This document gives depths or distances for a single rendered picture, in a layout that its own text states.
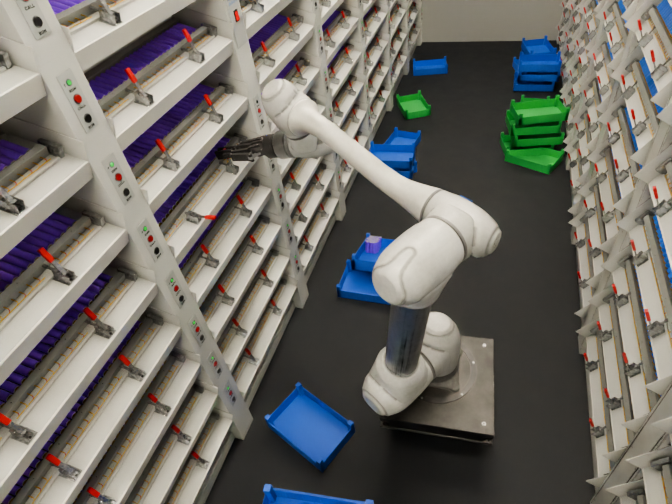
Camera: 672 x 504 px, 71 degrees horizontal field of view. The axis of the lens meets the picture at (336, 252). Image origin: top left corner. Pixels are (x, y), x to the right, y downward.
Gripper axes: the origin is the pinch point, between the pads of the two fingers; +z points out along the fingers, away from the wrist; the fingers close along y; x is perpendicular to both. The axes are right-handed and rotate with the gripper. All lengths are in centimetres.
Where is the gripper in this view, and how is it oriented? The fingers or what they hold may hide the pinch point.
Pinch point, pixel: (226, 152)
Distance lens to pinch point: 163.9
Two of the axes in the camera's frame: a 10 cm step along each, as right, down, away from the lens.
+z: -9.1, 0.3, 4.2
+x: -3.0, -7.3, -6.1
